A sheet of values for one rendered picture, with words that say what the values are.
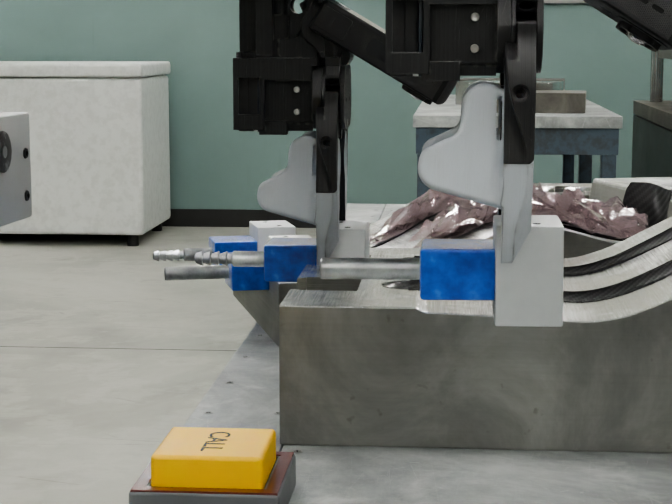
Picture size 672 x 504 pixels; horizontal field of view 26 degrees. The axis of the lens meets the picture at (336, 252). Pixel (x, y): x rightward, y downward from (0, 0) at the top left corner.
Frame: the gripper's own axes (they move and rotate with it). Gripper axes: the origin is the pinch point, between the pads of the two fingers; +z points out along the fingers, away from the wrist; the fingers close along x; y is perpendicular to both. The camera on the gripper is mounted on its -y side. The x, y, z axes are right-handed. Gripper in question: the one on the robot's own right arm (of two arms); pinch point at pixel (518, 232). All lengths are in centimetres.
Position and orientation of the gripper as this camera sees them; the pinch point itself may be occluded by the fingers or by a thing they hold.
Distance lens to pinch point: 79.8
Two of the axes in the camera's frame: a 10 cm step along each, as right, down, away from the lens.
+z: 0.0, 9.9, 1.5
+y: -10.0, -0.1, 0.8
